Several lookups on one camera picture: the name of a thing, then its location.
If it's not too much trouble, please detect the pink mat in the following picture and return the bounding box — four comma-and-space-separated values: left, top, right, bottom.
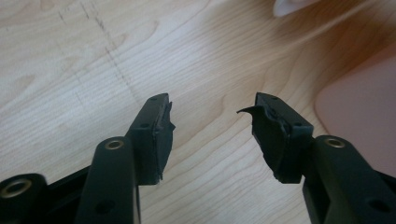
313, 43, 396, 178

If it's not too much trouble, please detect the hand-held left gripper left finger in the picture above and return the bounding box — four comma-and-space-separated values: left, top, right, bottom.
74, 92, 177, 224

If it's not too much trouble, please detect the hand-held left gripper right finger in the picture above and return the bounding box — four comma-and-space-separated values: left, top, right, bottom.
236, 91, 396, 224

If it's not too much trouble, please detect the white object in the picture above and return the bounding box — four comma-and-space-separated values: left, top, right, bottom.
272, 0, 321, 18

